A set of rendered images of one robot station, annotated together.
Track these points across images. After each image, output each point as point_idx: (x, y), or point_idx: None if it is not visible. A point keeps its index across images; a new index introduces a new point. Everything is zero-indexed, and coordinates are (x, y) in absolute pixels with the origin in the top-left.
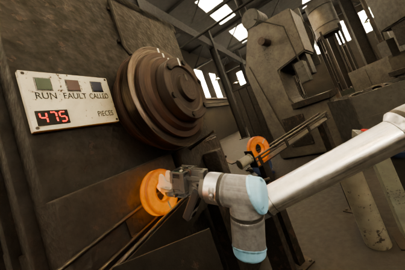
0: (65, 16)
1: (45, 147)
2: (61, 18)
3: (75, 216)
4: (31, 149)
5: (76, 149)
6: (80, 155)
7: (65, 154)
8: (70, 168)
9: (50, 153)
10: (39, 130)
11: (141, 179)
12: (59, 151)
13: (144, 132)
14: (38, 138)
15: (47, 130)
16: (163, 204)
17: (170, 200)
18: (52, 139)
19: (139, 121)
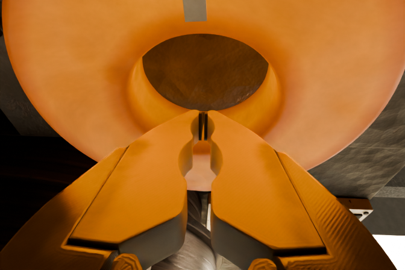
0: (229, 269)
1: (367, 183)
2: (235, 267)
3: None
4: (386, 184)
5: (323, 172)
6: (324, 164)
7: (349, 170)
8: (362, 150)
9: (369, 175)
10: (365, 210)
11: (228, 105)
12: (353, 175)
13: (185, 240)
14: (365, 193)
15: (354, 207)
16: (278, 18)
17: None
18: (348, 189)
19: (204, 269)
